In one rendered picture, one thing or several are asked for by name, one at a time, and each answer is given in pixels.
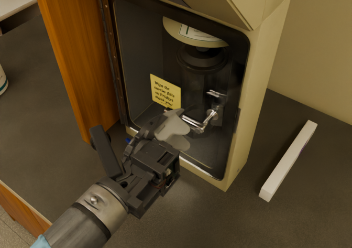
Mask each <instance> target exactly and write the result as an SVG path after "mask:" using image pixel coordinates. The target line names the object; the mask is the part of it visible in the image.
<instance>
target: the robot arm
mask: <svg viewBox="0 0 352 248"><path fill-rule="evenodd" d="M183 112H184V109H183V108H179V109H174V110H171V111H167V112H165V113H163V114H159V115H157V116H156V117H154V118H152V119H151V120H149V121H148V122H147V123H146V124H145V125H144V126H143V127H142V128H141V129H140V131H139V132H138V133H137V134H136V135H135V136H134V138H133V139H132V140H131V141H130V143H129V144H128V145H127V147H126V149H125V152H123V154H124V155H122V156H121V157H120V159H121V162H122V166H123V170H124V174H123V171H122V169H121V167H120V165H119V162H118V160H117V158H116V155H115V153H114V151H113V149H112V146H111V137H110V135H109V134H108V133H107V132H105V131H104V128H103V126H102V125H101V124H99V125H97V126H94V127H91V128H90V129H89V132H90V134H91V138H90V144H91V146H92V148H93V149H94V150H96V151H97V153H98V155H99V157H100V160H101V162H102V165H103V167H104V170H105V172H106V175H107V177H106V176H103V177H101V178H100V179H99V180H98V181H97V182H96V184H93V185H91V186H90V187H89V189H88V190H87V191H86V192H85V193H84V194H83V195H82V196H80V197H79V199H78V200H77V201H76V202H75V203H74V204H73V205H72V206H71V207H70V208H69V209H68V210H67V211H66V212H65V213H64V214H63V215H62V216H61V217H60V218H59V219H58V220H57V221H56V222H55V223H53V224H52V225H51V226H50V227H49V228H48V229H47V230H46V231H45V232H44V233H43V234H41V235H39V236H38V240H37V241H36V242H35V243H34V244H33V245H32V246H31V247H30V248H103V246H104V245H105V243H106V242H107V241H108V240H109V239H110V238H111V237H112V235H113V234H114V233H115V232H116V231H117V230H118V228H119V227H120V226H121V225H122V224H123V223H124V222H125V220H126V219H127V218H128V214H130V213H131V214H132V215H133V216H135V217H136V218H138V219H139V220H140V219H141V217H142V216H143V215H144V214H145V213H146V211H147V210H148V209H149V208H150V207H151V205H152V204H153V203H154V202H155V201H156V199H157V198H158V197H159V196H162V197H164V196H165V195H166V193H167V192H168V191H169V190H170V188H171V187H172V186H173V185H174V184H175V182H176V181H177V180H178V179H179V178H180V176H181V175H180V174H179V172H180V160H179V154H180V151H186V150H188V149H189V148H190V143H189V142H188V141H187V140H186V139H185V138H184V137H183V136H182V135H186V134H187V133H189V131H190V127H189V126H188V125H187V124H186V123H185V122H184V121H183V120H181V119H180V118H179V116H180V115H181V114H182V113H183ZM151 139H152V140H151ZM179 150H180V151H179ZM173 179H175V180H174V181H173ZM167 186H169V187H168V188H167V189H166V187H167Z"/></svg>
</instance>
